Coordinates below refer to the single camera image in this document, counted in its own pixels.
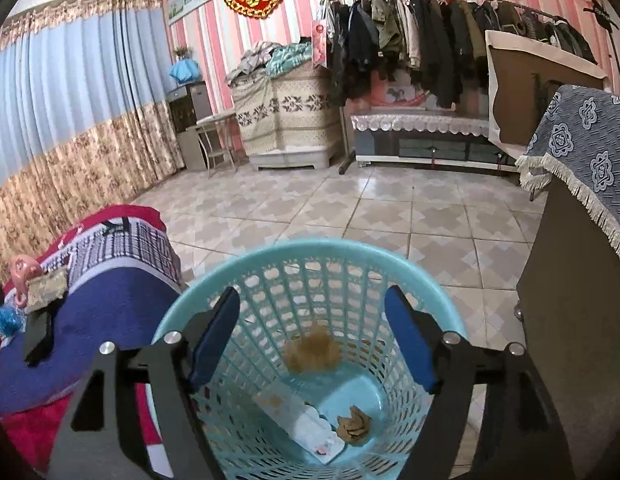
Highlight blue plastic bag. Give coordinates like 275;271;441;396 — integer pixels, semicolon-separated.
0;304;24;338

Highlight camouflage patterned packet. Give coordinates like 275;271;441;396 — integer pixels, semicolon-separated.
25;266;68;314

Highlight white paper strip wrapper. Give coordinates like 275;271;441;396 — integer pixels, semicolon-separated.
252;382;346;465

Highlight brown paper ball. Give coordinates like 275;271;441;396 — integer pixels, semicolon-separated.
283;325;342;374

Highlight black wallet case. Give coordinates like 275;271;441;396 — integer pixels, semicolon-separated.
22;298;65;367

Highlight striped blue red blanket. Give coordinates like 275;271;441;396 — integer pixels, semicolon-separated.
0;205;182;472

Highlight light blue plastic basket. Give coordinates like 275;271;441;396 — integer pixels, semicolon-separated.
158;238;464;479

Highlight blue fringed cloth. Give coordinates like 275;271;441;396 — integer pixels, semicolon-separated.
516;84;620;261

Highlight low tv stand lace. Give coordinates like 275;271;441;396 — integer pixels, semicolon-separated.
350;110;517;174

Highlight blue floral curtain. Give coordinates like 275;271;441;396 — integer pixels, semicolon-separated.
0;0;183;282

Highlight water dispenser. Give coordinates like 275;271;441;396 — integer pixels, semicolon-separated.
166;81;212;171

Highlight folded table brown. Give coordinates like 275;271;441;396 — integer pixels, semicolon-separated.
485;30;613;159

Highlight cloth covered cabinet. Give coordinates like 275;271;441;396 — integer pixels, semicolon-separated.
231;62;342;169

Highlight clothes rack with garments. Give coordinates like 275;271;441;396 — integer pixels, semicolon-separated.
312;0;598;164

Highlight pile of clothes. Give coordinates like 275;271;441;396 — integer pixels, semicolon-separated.
225;41;312;87

